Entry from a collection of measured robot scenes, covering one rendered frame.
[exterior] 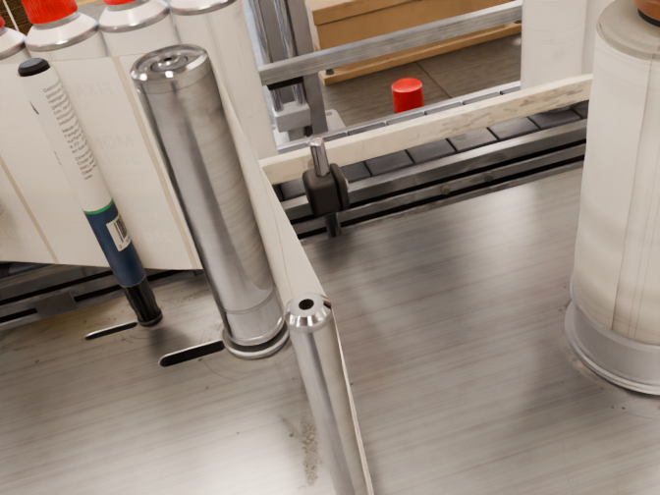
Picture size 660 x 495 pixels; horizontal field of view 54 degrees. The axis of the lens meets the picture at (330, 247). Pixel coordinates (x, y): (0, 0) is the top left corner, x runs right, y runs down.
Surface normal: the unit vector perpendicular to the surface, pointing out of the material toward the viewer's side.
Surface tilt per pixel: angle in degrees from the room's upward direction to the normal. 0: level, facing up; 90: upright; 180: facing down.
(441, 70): 0
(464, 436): 0
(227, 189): 90
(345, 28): 90
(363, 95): 0
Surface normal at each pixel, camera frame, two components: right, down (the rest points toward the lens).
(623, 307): -0.70, 0.55
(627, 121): -0.87, 0.38
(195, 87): 0.63, 0.40
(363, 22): 0.26, 0.57
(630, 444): -0.16, -0.77
